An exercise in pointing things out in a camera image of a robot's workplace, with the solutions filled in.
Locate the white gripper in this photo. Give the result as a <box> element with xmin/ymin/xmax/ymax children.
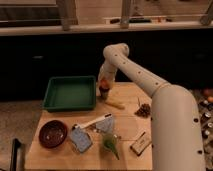
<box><xmin>98</xmin><ymin>61</ymin><xmax>116</xmax><ymax>88</ymax></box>

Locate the red orange apple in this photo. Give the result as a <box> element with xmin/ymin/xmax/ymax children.
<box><xmin>100</xmin><ymin>79</ymin><xmax>110</xmax><ymax>90</ymax></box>

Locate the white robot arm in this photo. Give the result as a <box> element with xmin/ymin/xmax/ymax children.
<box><xmin>98</xmin><ymin>43</ymin><xmax>206</xmax><ymax>171</ymax></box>

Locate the yellow banana piece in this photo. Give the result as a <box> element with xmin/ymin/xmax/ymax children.
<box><xmin>105</xmin><ymin>100</ymin><xmax>125</xmax><ymax>110</ymax></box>

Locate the green plastic tray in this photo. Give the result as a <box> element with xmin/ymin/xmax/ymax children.
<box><xmin>43</xmin><ymin>76</ymin><xmax>96</xmax><ymax>112</ymax></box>

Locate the blue grey cloth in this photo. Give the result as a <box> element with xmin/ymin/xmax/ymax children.
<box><xmin>95</xmin><ymin>116</ymin><xmax>114</xmax><ymax>133</ymax></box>

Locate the brown pine cone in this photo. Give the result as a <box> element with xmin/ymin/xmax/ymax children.
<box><xmin>135</xmin><ymin>99</ymin><xmax>151</xmax><ymax>118</ymax></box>

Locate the green pear toy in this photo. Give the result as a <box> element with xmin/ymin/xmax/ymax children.
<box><xmin>102</xmin><ymin>133</ymin><xmax>119</xmax><ymax>159</ymax></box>

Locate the small wooden box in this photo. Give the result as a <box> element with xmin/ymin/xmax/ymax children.
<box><xmin>130</xmin><ymin>132</ymin><xmax>151</xmax><ymax>156</ymax></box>

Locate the dark red bowl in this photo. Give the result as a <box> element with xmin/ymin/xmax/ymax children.
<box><xmin>39</xmin><ymin>120</ymin><xmax>68</xmax><ymax>148</ymax></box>

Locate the black object at edge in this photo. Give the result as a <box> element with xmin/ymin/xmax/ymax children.
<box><xmin>10</xmin><ymin>138</ymin><xmax>21</xmax><ymax>171</ymax></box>

